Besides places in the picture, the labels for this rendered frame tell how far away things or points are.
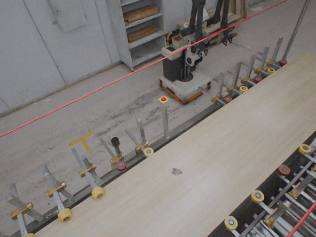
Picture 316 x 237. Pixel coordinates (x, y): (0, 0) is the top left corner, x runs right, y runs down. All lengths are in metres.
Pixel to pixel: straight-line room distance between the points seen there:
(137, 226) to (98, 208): 0.31
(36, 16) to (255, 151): 3.44
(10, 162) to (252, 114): 3.17
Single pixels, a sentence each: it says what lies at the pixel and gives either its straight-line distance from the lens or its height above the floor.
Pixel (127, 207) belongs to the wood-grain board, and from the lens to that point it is 1.60.
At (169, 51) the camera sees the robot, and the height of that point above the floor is 0.81.
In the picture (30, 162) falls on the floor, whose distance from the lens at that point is 3.43.
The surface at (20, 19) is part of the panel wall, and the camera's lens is 3.84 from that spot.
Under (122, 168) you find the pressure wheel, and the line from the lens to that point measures 1.74.
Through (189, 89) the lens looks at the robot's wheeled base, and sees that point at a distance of 3.30.
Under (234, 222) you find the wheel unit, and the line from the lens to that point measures 1.57.
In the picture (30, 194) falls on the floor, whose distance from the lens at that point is 3.14.
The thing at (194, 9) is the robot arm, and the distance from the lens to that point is 2.58.
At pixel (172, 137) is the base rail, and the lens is 2.11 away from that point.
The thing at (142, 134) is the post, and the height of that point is 0.99.
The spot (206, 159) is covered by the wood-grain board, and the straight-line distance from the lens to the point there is 1.74.
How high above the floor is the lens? 2.38
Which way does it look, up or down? 47 degrees down
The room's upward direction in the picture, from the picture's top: 6 degrees counter-clockwise
